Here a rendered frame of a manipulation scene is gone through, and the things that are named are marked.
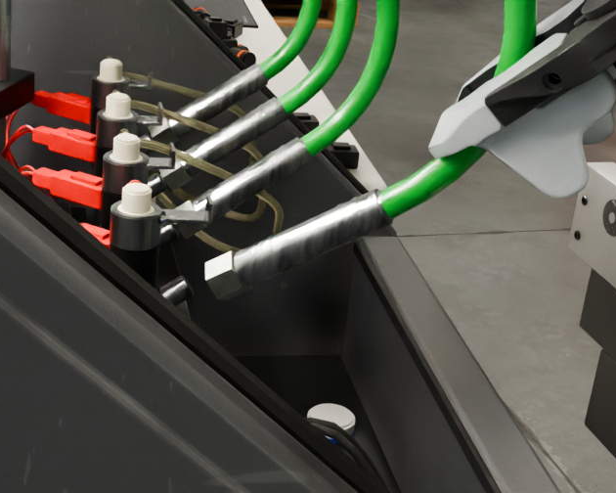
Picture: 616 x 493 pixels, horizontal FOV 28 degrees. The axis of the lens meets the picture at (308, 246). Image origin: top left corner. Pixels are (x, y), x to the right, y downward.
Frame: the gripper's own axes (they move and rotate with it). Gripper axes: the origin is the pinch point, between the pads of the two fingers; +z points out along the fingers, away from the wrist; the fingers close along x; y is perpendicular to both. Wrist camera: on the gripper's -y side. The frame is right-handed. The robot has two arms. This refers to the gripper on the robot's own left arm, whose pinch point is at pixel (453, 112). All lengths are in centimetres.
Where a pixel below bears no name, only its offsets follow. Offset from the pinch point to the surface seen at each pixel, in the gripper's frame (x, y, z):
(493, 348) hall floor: 174, 87, 143
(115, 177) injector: 5.5, -7.3, 24.7
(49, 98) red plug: 18.7, -14.4, 37.9
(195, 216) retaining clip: 2.3, -2.9, 18.7
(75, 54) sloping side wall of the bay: 24.0, -15.8, 38.0
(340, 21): 22.7, -5.0, 16.5
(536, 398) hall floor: 158, 95, 130
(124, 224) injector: -0.7, -5.2, 20.2
